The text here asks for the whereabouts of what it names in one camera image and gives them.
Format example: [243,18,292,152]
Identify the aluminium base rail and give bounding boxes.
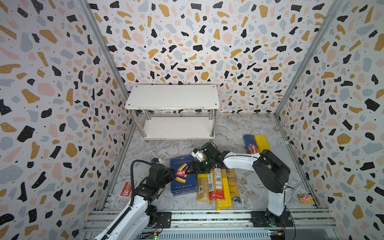
[81,209,343,240]

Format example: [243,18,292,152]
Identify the red card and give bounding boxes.
[119,181,132,199]

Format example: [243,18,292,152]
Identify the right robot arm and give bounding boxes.
[185,142,291,217]

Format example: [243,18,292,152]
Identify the yellow Pastatime spaghetti bag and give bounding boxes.
[216,170,233,211]

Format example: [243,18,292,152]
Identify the blue Barilla pasta box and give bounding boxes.
[170,155,198,196]

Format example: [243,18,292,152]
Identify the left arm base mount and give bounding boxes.
[132,205,172,230]

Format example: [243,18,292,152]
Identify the white two-tier shelf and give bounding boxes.
[125,85,220,141]

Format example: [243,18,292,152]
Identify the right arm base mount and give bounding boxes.
[250,209,294,228]

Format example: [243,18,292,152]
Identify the blue Barilla spaghetti box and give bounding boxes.
[243,134,260,154]

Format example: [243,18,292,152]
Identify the yellow-top spaghetti bag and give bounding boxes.
[197,174,210,202]

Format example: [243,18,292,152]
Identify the yellow spaghetti bag far right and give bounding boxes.
[254,135,271,153]

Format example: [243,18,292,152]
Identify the red spaghetti bag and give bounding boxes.
[208,169,225,202]

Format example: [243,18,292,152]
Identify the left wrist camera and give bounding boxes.
[151,158,163,165]

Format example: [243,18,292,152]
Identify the small pink toy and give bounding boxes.
[298,194,313,204]

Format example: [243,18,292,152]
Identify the blue-top clear spaghetti bag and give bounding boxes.
[226,169,241,203]

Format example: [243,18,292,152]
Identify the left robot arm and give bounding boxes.
[95,160,175,240]

